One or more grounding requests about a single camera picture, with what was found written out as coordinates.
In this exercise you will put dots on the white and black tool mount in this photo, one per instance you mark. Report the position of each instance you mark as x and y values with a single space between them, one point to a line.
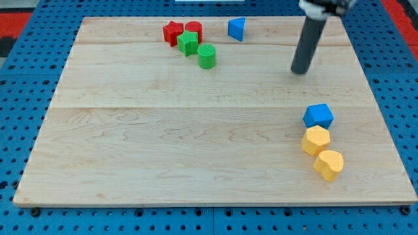
320 10

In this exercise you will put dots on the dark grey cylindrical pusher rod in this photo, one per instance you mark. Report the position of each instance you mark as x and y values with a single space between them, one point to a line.
307 44

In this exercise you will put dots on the blue triangle block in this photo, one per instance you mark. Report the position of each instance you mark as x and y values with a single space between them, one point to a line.
235 28

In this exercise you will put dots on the blue cube block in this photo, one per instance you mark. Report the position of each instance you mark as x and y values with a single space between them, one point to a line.
318 114

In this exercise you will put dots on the green cylinder block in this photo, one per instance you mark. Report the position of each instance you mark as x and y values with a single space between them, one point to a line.
206 56

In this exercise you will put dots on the yellow hexagon block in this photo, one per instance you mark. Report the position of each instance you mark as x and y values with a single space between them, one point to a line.
315 140

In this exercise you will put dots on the red cylinder block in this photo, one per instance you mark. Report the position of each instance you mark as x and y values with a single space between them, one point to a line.
195 26

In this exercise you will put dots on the green star block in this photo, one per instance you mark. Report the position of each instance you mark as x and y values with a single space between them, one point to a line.
188 42

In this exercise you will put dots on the yellow heart block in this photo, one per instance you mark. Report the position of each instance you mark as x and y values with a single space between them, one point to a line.
329 164

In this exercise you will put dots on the red star block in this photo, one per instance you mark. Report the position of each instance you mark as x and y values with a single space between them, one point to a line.
171 31

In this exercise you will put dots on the light wooden board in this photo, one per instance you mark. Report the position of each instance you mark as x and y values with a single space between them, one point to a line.
133 123

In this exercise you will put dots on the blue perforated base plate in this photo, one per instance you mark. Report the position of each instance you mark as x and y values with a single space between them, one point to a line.
30 74

